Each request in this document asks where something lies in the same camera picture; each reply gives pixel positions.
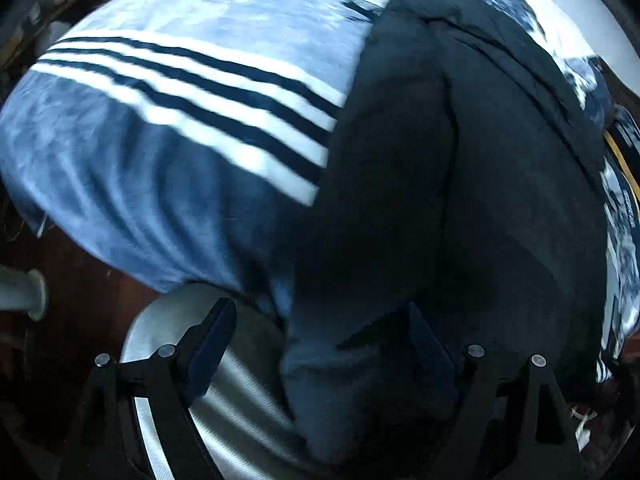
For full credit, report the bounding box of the large black garment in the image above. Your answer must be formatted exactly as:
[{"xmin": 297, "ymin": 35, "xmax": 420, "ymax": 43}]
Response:
[{"xmin": 281, "ymin": 0, "xmax": 606, "ymax": 479}]

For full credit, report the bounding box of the blue striped bed blanket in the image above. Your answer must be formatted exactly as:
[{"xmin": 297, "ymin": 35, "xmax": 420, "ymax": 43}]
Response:
[{"xmin": 1, "ymin": 0, "xmax": 388, "ymax": 315}]

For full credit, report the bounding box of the blue tree-print duvet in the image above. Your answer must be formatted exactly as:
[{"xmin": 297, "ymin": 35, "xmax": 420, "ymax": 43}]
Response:
[{"xmin": 483, "ymin": 0, "xmax": 639, "ymax": 382}]

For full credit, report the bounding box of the dark wooden bed frame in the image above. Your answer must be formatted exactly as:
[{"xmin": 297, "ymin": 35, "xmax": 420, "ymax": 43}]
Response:
[{"xmin": 1, "ymin": 194, "xmax": 158, "ymax": 356}]

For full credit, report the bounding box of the white cylindrical handle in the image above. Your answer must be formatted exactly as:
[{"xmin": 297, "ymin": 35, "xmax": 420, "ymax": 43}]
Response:
[{"xmin": 0, "ymin": 266, "xmax": 49, "ymax": 321}]

